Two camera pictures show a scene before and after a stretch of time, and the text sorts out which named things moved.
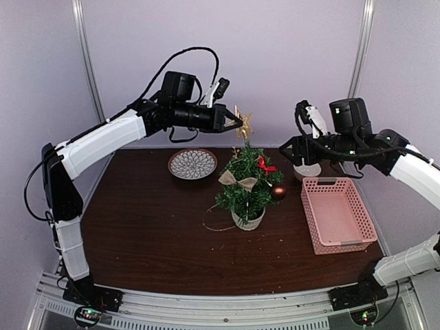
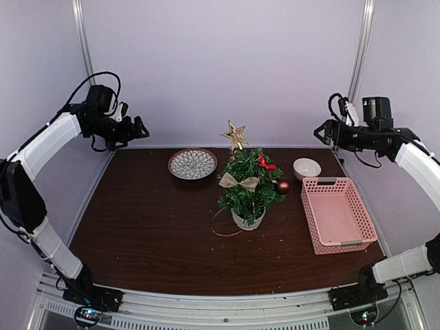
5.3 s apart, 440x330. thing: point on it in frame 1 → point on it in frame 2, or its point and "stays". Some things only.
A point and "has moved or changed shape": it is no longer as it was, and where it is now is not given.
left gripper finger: [232, 116] → [140, 129]
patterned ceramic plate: [192, 163] stays
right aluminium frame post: [361, 48] stays
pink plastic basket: [335, 218] stays
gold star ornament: [246, 126] → [236, 135]
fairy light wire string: [214, 229] → [233, 234]
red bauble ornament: [279, 191] has moved or changed shape
